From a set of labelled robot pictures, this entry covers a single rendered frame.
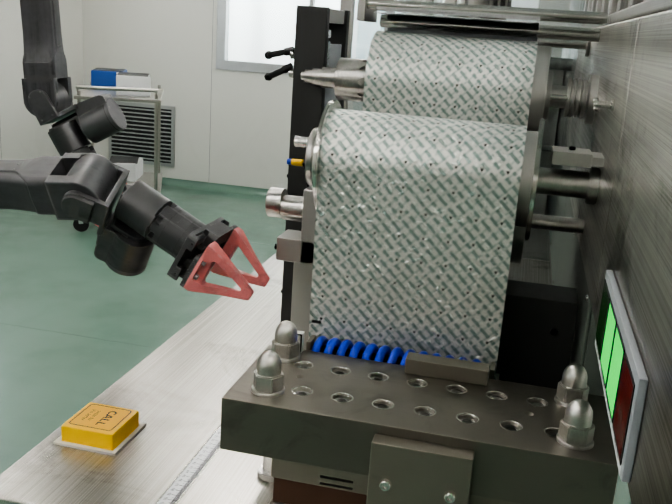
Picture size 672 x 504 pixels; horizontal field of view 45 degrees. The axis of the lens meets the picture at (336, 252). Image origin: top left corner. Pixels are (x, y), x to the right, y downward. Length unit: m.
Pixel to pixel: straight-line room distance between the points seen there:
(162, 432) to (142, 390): 0.13
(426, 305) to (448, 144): 0.19
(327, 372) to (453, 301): 0.17
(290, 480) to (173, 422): 0.25
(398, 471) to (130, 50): 6.63
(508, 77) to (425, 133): 0.24
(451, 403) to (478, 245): 0.19
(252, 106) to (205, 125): 0.45
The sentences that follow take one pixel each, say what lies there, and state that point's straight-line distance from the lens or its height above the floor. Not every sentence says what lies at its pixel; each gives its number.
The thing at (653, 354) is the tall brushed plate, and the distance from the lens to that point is 0.53.
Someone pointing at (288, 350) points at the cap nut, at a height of 1.04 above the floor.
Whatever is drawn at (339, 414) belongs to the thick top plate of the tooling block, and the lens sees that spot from 0.85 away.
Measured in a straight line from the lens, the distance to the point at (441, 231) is 0.96.
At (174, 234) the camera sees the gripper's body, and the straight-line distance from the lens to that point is 1.02.
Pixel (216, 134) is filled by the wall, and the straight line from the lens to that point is 7.04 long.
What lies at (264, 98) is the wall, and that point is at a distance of 6.86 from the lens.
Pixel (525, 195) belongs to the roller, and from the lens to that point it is 0.96.
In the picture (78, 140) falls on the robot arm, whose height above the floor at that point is 1.20.
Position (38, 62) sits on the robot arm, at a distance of 1.47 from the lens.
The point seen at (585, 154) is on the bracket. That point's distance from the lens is 0.98.
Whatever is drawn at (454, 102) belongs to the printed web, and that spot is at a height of 1.32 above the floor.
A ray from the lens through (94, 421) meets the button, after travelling 1.07.
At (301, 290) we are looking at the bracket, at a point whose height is 1.06.
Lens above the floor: 1.41
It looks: 15 degrees down
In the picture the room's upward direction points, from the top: 4 degrees clockwise
